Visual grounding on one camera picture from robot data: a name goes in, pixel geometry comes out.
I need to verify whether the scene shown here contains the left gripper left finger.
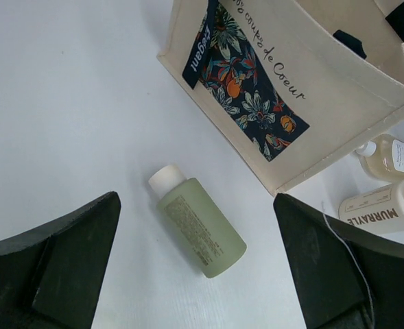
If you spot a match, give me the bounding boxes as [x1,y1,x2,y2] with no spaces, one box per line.
[0,191,121,328]

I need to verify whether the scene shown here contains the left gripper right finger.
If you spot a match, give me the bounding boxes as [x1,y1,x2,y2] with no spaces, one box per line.
[273,193,404,328]

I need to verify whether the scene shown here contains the cream cylindrical bottle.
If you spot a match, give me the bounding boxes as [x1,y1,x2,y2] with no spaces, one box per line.
[338,180,404,234]

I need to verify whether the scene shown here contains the clear amber soap bottle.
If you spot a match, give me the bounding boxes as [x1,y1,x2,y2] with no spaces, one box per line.
[355,134,404,182]

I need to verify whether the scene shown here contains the green bottle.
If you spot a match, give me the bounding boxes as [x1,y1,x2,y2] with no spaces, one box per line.
[148,164,247,278]

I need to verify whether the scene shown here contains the cream canvas tote bag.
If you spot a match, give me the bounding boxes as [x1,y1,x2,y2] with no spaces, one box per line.
[158,1,404,195]

